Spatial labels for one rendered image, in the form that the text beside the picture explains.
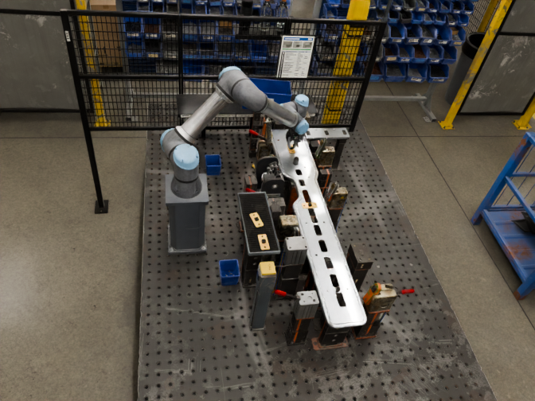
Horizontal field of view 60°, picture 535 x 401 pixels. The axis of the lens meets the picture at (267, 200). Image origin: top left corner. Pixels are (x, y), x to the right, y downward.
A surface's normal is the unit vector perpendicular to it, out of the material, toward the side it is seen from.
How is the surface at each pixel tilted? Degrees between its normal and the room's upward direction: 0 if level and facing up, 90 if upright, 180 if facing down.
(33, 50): 90
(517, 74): 90
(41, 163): 0
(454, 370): 0
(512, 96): 93
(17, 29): 89
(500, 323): 0
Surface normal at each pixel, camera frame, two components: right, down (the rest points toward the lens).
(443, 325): 0.11, -0.70
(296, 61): 0.18, 0.72
